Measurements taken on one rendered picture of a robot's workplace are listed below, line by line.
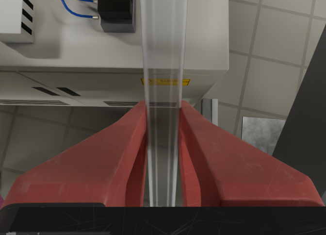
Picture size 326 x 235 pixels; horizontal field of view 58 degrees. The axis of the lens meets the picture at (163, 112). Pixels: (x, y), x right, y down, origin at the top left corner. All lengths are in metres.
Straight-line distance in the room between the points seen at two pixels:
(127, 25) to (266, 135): 0.79
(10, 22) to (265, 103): 0.90
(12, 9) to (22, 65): 0.08
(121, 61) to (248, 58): 0.75
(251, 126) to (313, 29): 0.44
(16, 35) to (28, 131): 0.72
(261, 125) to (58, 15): 0.82
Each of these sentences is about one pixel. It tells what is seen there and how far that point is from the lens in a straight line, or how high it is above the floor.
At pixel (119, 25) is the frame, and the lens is 0.46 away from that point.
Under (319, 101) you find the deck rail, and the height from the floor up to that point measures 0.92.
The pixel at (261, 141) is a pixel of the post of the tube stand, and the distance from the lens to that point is 1.13.
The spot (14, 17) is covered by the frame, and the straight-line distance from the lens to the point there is 0.49.
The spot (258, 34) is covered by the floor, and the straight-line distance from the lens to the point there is 1.20.
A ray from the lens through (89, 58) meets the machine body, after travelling 0.49.
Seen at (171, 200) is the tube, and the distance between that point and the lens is 0.16.
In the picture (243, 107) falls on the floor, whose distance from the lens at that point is 1.12.
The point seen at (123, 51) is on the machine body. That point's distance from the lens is 0.48.
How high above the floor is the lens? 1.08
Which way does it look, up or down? 85 degrees down
